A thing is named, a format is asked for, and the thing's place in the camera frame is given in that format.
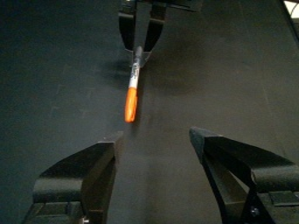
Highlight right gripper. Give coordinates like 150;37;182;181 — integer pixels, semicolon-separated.
118;0;203;68

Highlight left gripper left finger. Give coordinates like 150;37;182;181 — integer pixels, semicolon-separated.
22;130;126;224

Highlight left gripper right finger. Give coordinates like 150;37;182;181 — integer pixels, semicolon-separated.
189;126;299;224

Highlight grey marker pen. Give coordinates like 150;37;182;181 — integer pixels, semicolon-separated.
123;45;146;123

